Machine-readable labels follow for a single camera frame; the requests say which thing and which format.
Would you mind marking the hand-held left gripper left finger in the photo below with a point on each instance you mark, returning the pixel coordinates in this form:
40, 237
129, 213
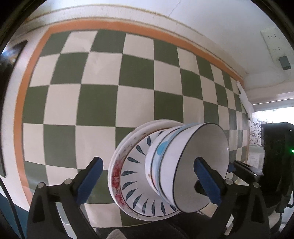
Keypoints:
90, 179

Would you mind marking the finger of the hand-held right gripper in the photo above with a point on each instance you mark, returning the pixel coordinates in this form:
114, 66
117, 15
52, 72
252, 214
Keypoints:
243, 170

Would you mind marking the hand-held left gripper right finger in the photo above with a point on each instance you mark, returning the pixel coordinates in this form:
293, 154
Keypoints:
207, 181

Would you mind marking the large white dark-rimmed bowl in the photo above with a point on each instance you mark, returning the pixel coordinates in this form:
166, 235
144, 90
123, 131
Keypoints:
199, 165

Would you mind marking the red floral plate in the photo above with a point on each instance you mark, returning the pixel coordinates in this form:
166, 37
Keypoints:
116, 177

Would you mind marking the blue leaf pattern plate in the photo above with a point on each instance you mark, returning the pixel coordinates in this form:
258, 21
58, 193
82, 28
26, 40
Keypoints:
135, 179

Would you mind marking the colourful spotted white bowl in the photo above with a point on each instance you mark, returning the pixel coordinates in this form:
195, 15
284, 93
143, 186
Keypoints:
150, 156

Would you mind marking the white lace curtain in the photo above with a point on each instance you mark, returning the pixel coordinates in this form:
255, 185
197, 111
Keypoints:
255, 132

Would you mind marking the white fuzzy cloth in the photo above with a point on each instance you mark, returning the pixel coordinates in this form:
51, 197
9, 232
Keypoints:
117, 234

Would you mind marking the white crumpled cloth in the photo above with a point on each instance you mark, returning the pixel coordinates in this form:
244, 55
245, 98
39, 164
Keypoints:
245, 101

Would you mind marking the green white checkered mat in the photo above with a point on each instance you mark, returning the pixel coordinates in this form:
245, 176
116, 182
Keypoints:
101, 96

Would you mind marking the black plug adapter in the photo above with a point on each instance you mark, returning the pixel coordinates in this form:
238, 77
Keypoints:
284, 62

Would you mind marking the white wall socket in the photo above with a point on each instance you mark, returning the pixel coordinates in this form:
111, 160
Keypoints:
273, 43

